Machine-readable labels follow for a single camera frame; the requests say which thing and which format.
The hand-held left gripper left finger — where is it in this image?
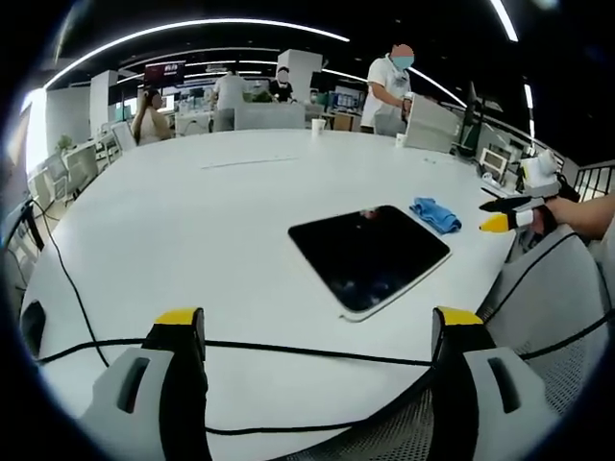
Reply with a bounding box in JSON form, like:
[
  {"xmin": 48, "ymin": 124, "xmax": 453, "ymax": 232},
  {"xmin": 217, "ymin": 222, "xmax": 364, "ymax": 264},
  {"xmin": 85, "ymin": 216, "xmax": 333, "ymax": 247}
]
[{"xmin": 80, "ymin": 306, "xmax": 212, "ymax": 461}]

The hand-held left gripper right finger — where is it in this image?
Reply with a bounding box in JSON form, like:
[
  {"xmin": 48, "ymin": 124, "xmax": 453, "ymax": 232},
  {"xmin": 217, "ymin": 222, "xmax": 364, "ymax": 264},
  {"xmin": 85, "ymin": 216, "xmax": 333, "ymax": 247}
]
[{"xmin": 430, "ymin": 305, "xmax": 562, "ymax": 461}]

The blue cleaning cloth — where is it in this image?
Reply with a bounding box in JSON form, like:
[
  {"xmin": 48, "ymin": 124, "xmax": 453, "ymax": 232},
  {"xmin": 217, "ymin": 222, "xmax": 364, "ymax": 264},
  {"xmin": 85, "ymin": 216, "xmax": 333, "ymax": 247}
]
[{"xmin": 408, "ymin": 196, "xmax": 463, "ymax": 235}]

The white desk monitor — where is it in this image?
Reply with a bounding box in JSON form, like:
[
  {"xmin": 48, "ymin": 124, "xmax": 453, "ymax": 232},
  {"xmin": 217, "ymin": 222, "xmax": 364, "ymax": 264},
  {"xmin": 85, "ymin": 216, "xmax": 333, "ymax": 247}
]
[{"xmin": 479, "ymin": 146, "xmax": 511, "ymax": 180}]

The black stair railing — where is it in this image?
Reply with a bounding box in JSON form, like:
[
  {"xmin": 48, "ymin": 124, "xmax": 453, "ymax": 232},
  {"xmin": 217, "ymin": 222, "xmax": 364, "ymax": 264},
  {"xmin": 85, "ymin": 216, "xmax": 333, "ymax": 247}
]
[{"xmin": 574, "ymin": 163, "xmax": 615, "ymax": 203}]

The grey mesh office chair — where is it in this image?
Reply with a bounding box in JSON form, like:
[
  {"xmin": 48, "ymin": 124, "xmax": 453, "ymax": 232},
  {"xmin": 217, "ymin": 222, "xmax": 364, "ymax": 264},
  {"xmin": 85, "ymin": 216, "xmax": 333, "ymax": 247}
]
[{"xmin": 283, "ymin": 229, "xmax": 615, "ymax": 461}]

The grey desk partition panel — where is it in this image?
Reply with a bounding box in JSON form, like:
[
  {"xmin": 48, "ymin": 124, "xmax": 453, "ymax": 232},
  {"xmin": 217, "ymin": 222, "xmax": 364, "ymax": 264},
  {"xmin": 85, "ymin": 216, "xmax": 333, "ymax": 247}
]
[{"xmin": 404, "ymin": 93, "xmax": 463, "ymax": 154}]

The black office chair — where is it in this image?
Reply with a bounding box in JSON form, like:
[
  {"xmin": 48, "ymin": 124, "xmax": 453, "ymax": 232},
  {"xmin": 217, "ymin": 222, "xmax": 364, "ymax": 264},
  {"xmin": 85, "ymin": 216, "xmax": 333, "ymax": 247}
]
[{"xmin": 0, "ymin": 199, "xmax": 47, "ymax": 356}]

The black cable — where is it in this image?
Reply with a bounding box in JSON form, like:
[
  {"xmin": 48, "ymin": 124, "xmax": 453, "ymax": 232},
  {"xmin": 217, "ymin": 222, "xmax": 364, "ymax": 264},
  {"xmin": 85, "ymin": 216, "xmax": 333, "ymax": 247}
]
[
  {"xmin": 204, "ymin": 372, "xmax": 436, "ymax": 436},
  {"xmin": 29, "ymin": 336, "xmax": 615, "ymax": 365},
  {"xmin": 28, "ymin": 199, "xmax": 112, "ymax": 369}
]

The red wall screen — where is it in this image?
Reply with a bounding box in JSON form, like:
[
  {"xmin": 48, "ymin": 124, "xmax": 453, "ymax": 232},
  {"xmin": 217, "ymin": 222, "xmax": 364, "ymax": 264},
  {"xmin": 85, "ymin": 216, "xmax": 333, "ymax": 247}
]
[{"xmin": 143, "ymin": 61, "xmax": 186, "ymax": 85}]

